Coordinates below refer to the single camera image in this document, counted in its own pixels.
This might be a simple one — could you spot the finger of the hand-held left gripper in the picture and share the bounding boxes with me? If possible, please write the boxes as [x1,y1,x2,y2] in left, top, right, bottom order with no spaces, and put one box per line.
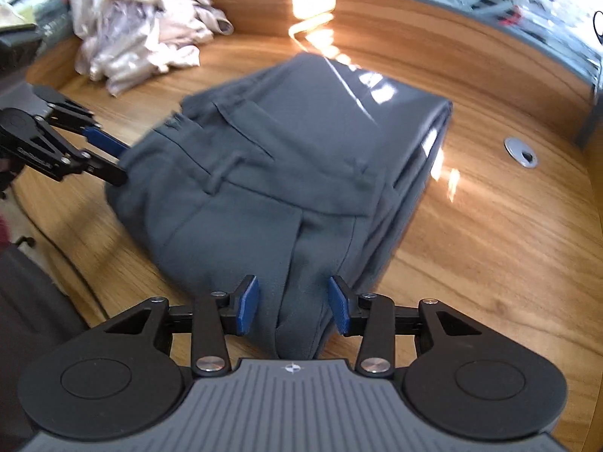
[14,132,130,188]
[29,84,131,157]

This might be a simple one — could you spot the grey pants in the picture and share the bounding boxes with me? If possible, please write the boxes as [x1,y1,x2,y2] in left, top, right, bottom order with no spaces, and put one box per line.
[104,52,454,361]

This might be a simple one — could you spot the pile of light clothes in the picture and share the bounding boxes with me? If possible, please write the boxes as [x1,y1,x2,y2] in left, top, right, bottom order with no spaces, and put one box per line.
[70,0,235,98]

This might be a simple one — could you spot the metal desk grommet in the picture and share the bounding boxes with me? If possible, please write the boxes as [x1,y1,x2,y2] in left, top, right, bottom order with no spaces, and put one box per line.
[504,137,539,169]

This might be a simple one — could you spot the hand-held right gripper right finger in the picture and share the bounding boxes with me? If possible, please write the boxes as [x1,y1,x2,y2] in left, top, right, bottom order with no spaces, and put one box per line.
[328,275,487,379]

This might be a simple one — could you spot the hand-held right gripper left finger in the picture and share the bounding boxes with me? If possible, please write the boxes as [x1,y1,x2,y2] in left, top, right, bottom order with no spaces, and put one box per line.
[103,274,261,378]

